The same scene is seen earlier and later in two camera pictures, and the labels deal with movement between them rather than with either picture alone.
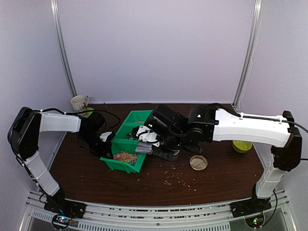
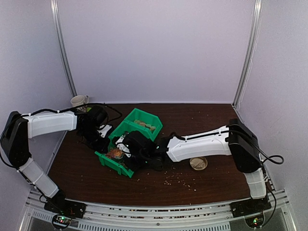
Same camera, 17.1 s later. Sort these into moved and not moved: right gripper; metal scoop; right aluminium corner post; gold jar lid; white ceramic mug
Moved: metal scoop; right gripper
Not moved: right aluminium corner post; gold jar lid; white ceramic mug
